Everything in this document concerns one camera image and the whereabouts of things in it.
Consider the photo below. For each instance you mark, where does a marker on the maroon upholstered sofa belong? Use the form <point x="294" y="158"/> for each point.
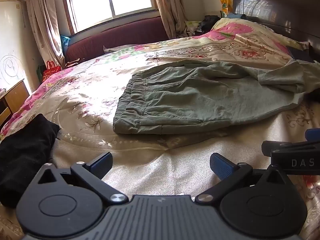
<point x="144" y="31"/>

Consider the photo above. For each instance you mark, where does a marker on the blue plastic bag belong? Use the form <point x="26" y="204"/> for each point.
<point x="64" y="43"/>

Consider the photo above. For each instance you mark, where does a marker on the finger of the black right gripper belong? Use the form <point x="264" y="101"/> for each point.
<point x="311" y="143"/>

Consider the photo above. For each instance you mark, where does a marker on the beige curtain left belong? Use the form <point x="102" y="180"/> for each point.
<point x="44" y="25"/>

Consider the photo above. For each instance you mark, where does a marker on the yellow orange toy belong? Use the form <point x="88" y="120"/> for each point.
<point x="226" y="7"/>

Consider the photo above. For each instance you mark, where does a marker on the dark wooden headboard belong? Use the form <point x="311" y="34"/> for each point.
<point x="295" y="19"/>

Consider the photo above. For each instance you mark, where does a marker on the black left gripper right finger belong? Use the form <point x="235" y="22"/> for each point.
<point x="231" y="176"/>

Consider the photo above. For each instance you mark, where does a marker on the beige curtain right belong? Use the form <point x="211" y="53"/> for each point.
<point x="173" y="17"/>

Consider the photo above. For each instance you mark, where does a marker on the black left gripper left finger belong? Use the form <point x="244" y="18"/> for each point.
<point x="90" y="176"/>

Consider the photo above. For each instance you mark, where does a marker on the black folded garment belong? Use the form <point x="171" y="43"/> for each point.
<point x="22" y="155"/>

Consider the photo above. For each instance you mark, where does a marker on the wooden cabinet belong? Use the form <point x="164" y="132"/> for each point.
<point x="12" y="100"/>

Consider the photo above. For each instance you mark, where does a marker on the dark clothes pile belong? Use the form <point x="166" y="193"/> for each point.
<point x="208" y="22"/>

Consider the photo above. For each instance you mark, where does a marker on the beige curtain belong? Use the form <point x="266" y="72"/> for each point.
<point x="173" y="17"/>
<point x="44" y="25"/>

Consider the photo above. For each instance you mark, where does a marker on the grey-green pants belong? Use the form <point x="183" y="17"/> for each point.
<point x="200" y="96"/>

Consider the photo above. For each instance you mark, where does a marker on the floral satin bedspread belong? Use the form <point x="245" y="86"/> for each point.
<point x="207" y="137"/>

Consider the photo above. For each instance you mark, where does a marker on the red gift bag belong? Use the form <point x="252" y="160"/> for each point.
<point x="51" y="68"/>

